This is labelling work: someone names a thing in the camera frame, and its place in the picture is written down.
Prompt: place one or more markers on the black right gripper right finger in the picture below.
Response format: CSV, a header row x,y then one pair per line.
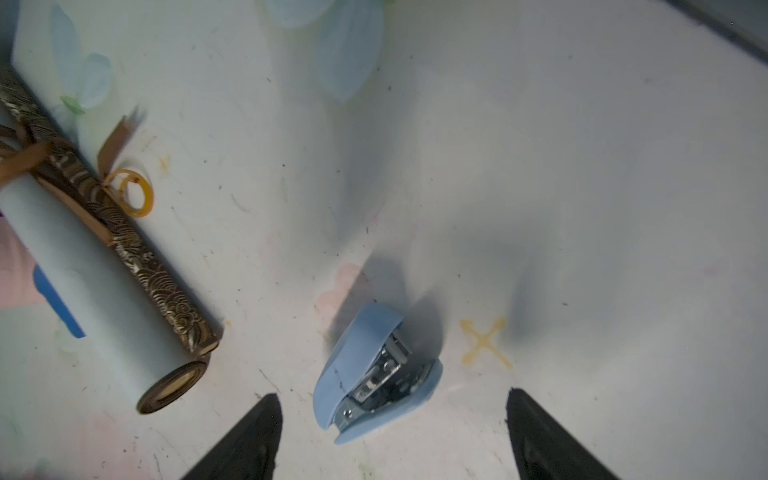
x,y
542,448

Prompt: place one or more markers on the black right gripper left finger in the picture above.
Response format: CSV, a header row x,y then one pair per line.
x,y
249,449

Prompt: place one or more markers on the blue whiteboard eraser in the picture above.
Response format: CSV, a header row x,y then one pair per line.
x,y
46,289

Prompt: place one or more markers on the pink pencil case lid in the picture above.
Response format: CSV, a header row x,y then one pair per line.
x,y
16,268

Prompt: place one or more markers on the rolled white paper scroll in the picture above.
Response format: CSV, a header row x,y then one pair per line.
x,y
153,337

